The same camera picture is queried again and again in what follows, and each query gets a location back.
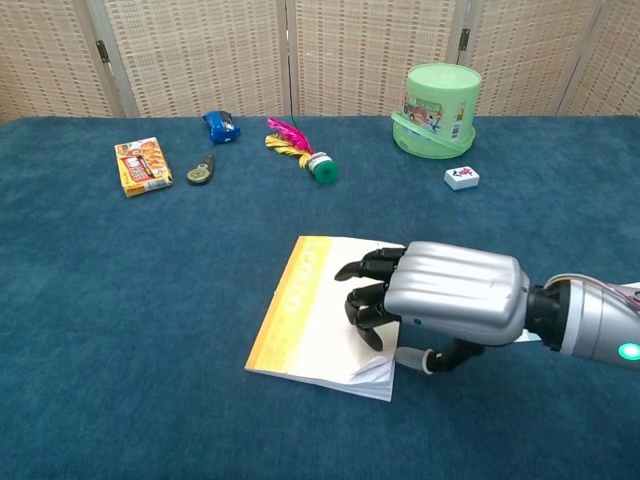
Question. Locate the pink yellow feather shuttlecock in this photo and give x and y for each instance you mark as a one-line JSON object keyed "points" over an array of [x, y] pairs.
{"points": [[295, 142]]}

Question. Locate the dark blue table mat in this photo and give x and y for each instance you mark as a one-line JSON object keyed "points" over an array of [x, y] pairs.
{"points": [[125, 310]]}

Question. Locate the woven folding screen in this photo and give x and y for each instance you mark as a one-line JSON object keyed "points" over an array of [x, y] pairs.
{"points": [[210, 55]]}

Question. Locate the green plastic bucket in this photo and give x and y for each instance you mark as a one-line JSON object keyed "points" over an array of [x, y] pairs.
{"points": [[435, 115]]}

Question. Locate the yellow notebook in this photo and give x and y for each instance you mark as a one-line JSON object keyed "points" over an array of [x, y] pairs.
{"points": [[310, 325]]}

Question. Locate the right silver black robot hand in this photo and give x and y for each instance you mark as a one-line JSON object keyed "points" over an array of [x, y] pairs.
{"points": [[455, 295]]}

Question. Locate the orange yellow food box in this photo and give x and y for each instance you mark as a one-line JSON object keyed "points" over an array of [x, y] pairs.
{"points": [[142, 167]]}

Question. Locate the white mahjong tile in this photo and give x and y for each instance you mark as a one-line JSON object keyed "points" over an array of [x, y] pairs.
{"points": [[462, 177]]}

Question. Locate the blue clip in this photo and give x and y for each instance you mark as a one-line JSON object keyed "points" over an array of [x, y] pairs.
{"points": [[221, 127]]}

